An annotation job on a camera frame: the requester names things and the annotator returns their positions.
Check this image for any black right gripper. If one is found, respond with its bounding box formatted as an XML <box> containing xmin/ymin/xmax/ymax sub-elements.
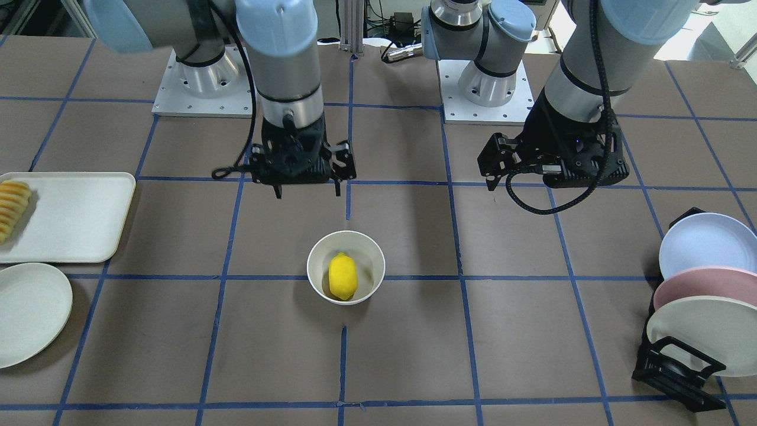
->
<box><xmin>248</xmin><ymin>115</ymin><xmax>357</xmax><ymax>199</ymax></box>

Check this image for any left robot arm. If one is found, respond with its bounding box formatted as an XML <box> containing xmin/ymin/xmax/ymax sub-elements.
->
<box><xmin>421</xmin><ymin>1</ymin><xmax>696</xmax><ymax>191</ymax></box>

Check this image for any white rectangular tray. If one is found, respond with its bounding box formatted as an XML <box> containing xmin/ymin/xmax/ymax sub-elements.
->
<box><xmin>1</xmin><ymin>172</ymin><xmax>136</xmax><ymax>264</ymax></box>

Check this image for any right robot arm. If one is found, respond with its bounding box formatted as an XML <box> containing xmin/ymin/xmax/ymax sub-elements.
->
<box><xmin>83</xmin><ymin>1</ymin><xmax>357</xmax><ymax>198</ymax></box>

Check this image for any aluminium frame post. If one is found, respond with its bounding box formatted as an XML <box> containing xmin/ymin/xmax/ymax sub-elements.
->
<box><xmin>337</xmin><ymin>0</ymin><xmax>365</xmax><ymax>59</ymax></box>

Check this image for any light blue plate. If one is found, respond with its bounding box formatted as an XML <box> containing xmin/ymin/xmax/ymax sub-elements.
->
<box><xmin>659</xmin><ymin>212</ymin><xmax>756</xmax><ymax>278</ymax></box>

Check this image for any sliced orange toy food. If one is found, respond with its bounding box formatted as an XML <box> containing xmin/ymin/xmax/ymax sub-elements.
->
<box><xmin>1</xmin><ymin>180</ymin><xmax>32</xmax><ymax>244</ymax></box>

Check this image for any black dish rack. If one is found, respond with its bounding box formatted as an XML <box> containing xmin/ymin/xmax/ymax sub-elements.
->
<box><xmin>631</xmin><ymin>207</ymin><xmax>728</xmax><ymax>413</ymax></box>

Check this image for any cream round plate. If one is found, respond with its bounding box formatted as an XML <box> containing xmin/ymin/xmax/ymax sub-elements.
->
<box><xmin>1</xmin><ymin>263</ymin><xmax>73</xmax><ymax>369</ymax></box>

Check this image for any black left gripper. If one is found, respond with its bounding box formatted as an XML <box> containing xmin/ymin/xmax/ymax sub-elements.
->
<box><xmin>477</xmin><ymin>98</ymin><xmax>629</xmax><ymax>192</ymax></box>

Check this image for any white ceramic bowl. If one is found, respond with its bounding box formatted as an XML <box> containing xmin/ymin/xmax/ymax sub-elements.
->
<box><xmin>306</xmin><ymin>230</ymin><xmax>386</xmax><ymax>306</ymax></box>

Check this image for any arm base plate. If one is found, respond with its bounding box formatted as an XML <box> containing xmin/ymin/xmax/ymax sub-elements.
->
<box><xmin>151</xmin><ymin>46</ymin><xmax>253</xmax><ymax>118</ymax></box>
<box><xmin>438</xmin><ymin>60</ymin><xmax>533</xmax><ymax>126</ymax></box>

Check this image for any cream plate in rack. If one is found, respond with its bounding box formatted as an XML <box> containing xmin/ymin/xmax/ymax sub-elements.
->
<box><xmin>646</xmin><ymin>296</ymin><xmax>756</xmax><ymax>377</ymax></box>

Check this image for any pink plate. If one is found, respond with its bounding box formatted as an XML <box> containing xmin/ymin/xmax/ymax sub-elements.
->
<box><xmin>652</xmin><ymin>265</ymin><xmax>756</xmax><ymax>309</ymax></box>

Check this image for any yellow lemon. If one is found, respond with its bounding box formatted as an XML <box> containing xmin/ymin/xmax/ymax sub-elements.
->
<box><xmin>329</xmin><ymin>253</ymin><xmax>358</xmax><ymax>301</ymax></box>

